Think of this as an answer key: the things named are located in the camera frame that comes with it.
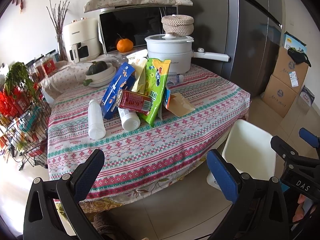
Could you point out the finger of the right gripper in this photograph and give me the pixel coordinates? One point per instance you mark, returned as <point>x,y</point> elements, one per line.
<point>310,138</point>
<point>292,160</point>

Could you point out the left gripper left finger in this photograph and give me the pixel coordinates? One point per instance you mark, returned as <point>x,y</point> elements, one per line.
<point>41,219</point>

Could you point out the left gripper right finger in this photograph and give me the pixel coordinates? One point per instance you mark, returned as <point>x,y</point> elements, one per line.
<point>258,209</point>

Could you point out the white labelled plastic bottle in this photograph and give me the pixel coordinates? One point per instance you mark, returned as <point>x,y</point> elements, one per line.
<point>129,119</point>

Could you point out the red drink can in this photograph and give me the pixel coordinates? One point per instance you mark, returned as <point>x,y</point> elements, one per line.
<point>133,101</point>

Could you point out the blue cookie box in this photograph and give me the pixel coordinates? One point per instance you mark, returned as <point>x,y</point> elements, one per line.
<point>123,79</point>

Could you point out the green snack bag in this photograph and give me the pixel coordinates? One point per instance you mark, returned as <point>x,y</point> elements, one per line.
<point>156,73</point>

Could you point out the cream paper carton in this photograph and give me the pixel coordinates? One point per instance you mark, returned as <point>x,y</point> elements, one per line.
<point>139,63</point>

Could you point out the clear plastic water bottle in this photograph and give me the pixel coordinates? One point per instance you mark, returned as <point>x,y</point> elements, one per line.
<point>174,79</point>

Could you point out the white trash bin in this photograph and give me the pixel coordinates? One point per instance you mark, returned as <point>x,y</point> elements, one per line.
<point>248,149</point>

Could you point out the person's right hand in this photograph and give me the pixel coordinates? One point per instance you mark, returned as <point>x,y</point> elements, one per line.
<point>300,212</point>

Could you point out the floral under tablecloth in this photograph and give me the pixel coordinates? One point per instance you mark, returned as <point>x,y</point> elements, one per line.
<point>93,206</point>

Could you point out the small blue white box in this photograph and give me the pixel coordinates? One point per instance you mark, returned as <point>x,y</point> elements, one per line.
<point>307,96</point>

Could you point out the lower cardboard box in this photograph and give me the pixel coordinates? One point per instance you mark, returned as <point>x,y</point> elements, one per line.
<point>278,96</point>

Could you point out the cardboard box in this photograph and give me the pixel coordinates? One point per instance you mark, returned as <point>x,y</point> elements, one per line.
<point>278,96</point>
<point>289,72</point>

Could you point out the upper cardboard box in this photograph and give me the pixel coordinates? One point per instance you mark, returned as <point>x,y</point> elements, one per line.
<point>289,72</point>

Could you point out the black bag on box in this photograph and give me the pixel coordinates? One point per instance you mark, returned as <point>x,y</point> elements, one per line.
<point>298,57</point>

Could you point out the patterned striped tablecloth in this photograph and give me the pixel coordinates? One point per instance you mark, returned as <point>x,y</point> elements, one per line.
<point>151,158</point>

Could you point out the grey refrigerator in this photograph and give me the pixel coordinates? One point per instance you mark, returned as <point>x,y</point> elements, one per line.
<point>248,31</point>

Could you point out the green potted plant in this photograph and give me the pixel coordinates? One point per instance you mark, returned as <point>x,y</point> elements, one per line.
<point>18,77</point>

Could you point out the white electric cooking pot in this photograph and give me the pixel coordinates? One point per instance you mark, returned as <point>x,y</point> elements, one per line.
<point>179,51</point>

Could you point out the dark green squash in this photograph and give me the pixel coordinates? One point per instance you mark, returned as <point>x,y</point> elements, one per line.
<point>97,67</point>

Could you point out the woven rattan lidded basket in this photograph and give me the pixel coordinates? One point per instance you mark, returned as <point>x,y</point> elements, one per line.
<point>178,25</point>

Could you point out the white air fryer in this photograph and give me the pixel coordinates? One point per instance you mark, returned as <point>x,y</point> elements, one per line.
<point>82,40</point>

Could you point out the large orange fruit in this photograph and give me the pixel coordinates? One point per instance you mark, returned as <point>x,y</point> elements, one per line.
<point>124,45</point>

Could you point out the black microwave oven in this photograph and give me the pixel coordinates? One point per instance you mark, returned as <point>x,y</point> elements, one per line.
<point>134,23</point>

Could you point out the dried twig bunch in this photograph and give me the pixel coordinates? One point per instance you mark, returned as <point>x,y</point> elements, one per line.
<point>57,14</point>

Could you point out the black wire rack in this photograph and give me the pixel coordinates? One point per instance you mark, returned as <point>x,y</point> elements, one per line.
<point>24,127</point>

